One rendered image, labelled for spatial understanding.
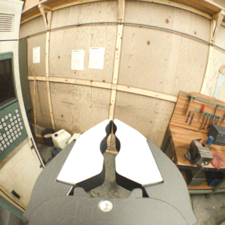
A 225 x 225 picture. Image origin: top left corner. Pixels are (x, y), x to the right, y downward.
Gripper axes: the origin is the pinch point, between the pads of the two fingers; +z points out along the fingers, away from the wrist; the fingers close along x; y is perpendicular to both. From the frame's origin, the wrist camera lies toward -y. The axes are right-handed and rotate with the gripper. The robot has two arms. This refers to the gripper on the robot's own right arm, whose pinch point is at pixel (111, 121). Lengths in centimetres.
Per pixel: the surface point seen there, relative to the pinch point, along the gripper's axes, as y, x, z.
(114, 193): 159, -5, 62
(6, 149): 40, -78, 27
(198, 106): 49, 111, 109
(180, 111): 58, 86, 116
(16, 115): 22, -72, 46
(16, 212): 41, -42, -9
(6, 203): 32, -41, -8
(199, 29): -55, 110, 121
